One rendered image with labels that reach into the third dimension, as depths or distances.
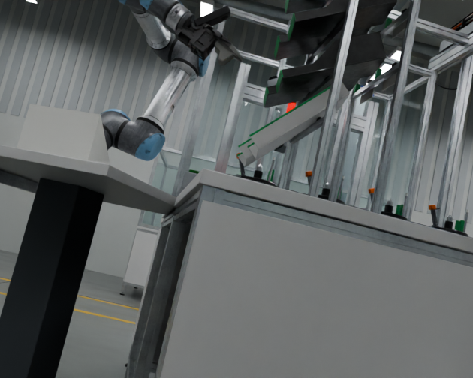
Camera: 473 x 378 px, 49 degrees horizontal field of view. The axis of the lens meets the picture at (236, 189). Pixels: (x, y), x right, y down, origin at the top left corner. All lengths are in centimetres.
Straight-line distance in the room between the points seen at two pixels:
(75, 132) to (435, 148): 971
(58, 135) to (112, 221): 818
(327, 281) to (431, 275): 23
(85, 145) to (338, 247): 99
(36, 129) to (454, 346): 142
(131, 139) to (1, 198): 871
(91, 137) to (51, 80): 901
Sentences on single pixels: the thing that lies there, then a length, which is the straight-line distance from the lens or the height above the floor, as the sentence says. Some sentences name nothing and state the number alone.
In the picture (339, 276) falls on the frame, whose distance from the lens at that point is 106.
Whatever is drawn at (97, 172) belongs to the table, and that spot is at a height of 84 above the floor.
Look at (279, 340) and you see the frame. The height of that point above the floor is 57.
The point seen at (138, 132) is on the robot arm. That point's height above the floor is 108.
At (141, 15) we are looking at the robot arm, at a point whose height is 144.
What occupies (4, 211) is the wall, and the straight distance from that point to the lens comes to 1050.
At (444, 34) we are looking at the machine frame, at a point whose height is 205.
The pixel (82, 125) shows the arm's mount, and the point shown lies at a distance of 179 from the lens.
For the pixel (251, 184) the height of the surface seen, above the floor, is 85.
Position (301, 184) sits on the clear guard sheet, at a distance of 324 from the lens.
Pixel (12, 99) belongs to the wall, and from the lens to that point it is 1088.
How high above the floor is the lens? 69
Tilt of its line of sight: 8 degrees up
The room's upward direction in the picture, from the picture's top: 13 degrees clockwise
